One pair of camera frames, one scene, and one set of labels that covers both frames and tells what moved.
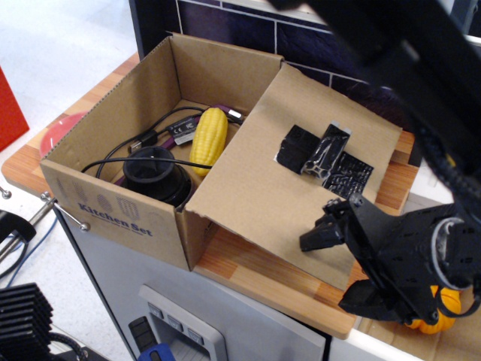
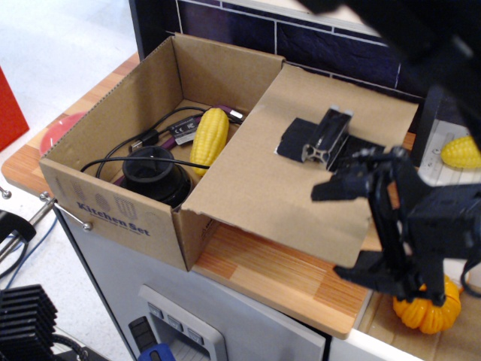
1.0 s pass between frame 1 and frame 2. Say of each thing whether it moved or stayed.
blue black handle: stayed
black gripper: moved
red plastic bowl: stayed
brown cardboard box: stayed
